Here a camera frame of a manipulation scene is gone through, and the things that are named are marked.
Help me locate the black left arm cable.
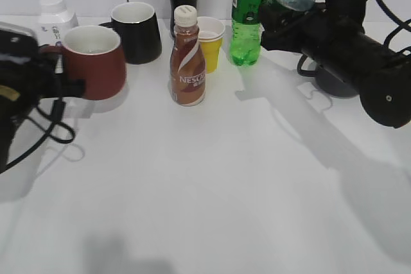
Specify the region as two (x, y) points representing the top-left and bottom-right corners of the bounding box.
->
(6, 55), (76, 167)

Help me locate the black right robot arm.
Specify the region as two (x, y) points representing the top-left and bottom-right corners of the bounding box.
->
(258, 3), (410, 128)

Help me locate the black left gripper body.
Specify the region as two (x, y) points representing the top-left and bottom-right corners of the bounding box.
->
(1, 47), (63, 117)

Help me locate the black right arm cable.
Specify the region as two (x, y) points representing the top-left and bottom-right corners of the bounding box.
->
(297, 0), (411, 78)

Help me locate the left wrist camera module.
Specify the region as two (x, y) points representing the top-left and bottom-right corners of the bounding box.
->
(1, 22), (39, 64)

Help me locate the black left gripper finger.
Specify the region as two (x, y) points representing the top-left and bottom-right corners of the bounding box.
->
(56, 78), (86, 98)

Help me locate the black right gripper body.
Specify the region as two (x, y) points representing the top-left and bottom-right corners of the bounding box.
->
(258, 4), (324, 53)

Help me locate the yellow paper cup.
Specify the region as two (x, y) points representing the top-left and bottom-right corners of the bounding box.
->
(199, 37), (223, 74)

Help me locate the white paper cup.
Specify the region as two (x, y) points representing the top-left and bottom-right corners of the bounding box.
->
(197, 17), (225, 42)

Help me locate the white yogurt drink bottle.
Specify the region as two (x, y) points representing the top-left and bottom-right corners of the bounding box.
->
(38, 0), (78, 46)

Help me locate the red ceramic mug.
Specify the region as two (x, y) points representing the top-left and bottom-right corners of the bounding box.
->
(40, 25), (127, 101)

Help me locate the green soda bottle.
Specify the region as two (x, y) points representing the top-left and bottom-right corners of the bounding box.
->
(229, 0), (267, 66)

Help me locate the brown Nescafe coffee bottle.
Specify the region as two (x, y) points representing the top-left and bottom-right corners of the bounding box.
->
(170, 5), (206, 107)

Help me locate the dark grey ceramic mug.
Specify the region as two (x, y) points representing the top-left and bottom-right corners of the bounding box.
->
(315, 64), (358, 98)

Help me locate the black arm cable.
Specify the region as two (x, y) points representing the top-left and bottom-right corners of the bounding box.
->
(6, 55), (76, 167)
(297, 0), (411, 78)

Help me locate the black ceramic mug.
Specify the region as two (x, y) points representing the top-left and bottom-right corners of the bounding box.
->
(101, 2), (162, 65)

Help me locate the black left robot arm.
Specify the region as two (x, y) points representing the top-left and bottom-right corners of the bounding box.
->
(1, 45), (85, 173)

